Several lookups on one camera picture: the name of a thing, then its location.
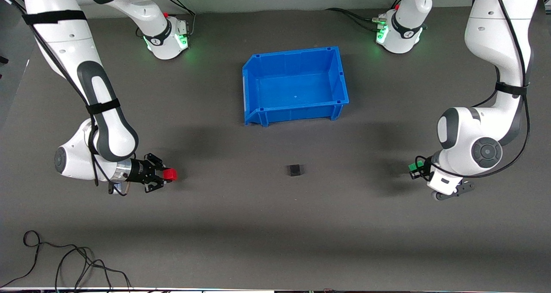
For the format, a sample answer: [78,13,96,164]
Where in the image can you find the dark gray table mat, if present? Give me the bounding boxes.
[0,0,551,290]

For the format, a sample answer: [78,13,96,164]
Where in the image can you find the black arm wrist cable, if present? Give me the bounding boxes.
[415,0,531,179]
[0,0,130,197]

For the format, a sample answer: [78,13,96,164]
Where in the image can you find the black right arm wrist cable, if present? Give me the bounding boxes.
[0,0,130,197]

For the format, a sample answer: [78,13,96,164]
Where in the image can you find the loose thin black cable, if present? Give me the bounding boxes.
[0,230,132,293]

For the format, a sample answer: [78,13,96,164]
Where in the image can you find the blue plastic storage bin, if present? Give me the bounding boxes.
[242,46,349,127]

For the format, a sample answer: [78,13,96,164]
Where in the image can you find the black right arm base cables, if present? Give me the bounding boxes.
[136,0,197,39]

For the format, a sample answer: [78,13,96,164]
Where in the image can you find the black left arm wrist cable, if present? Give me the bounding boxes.
[415,0,531,179]

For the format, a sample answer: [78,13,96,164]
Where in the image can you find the black left arm base cables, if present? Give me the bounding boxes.
[325,0,403,32]

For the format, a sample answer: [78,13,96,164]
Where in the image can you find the black arm base cables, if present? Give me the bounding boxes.
[136,0,197,39]
[325,0,403,32]

